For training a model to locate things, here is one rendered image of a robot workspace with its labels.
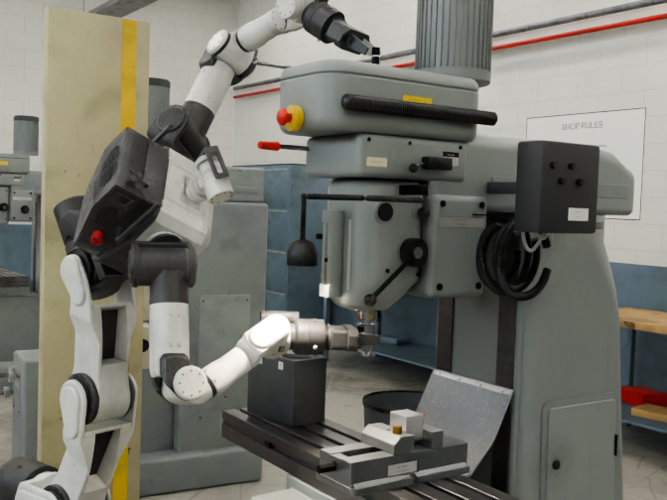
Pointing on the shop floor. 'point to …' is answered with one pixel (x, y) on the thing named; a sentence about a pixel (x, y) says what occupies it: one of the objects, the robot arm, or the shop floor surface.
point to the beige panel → (88, 98)
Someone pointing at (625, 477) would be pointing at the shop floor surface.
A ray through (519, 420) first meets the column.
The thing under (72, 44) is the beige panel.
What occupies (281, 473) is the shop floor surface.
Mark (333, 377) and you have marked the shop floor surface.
